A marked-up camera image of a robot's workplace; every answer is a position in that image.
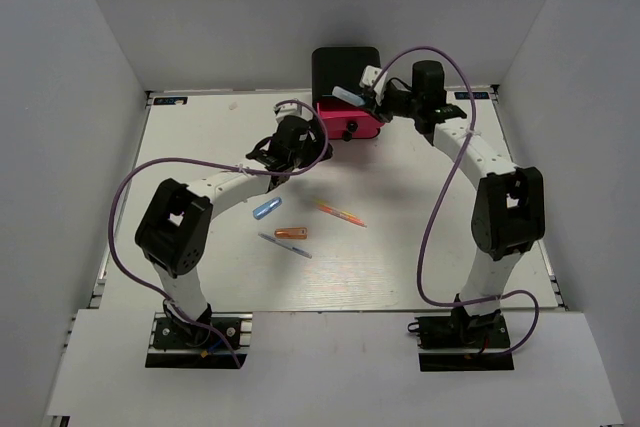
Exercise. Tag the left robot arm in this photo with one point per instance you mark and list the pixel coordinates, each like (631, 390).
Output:
(174, 229)

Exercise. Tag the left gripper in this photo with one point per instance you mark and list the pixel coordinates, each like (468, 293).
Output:
(316, 146)

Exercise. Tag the blue thin pen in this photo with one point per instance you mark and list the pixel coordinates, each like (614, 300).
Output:
(285, 245)

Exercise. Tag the pink top drawer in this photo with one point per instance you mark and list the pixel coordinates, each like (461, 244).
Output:
(345, 122)

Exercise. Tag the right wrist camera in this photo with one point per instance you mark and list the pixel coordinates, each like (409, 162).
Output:
(373, 78)

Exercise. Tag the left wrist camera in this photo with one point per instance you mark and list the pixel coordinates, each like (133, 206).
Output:
(286, 109)

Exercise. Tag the left blue table label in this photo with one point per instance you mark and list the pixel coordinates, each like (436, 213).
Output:
(170, 100)

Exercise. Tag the yellow highlighter pen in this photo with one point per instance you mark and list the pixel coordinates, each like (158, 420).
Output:
(328, 208)

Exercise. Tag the black drawer cabinet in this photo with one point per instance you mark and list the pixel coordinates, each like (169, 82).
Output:
(340, 66)

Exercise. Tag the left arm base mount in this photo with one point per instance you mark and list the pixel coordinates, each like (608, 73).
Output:
(174, 344)

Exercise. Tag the right blue table label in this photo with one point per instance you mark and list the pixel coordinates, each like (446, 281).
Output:
(477, 95)

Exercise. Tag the blue table label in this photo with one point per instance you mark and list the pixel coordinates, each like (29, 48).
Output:
(170, 100)
(477, 95)

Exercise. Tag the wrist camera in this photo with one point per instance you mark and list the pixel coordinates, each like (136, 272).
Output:
(373, 78)
(286, 109)

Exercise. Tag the orange transparent correction tape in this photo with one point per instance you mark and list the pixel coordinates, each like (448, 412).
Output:
(296, 233)

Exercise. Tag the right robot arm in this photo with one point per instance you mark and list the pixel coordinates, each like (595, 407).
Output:
(508, 215)

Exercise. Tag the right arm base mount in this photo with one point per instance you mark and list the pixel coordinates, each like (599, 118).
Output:
(458, 342)

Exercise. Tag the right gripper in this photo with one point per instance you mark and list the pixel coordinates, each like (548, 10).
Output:
(380, 104)

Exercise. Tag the orange highlighter pen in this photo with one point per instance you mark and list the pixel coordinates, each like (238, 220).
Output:
(343, 215)

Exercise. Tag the blue transparent correction tape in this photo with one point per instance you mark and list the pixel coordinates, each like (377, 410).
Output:
(266, 208)

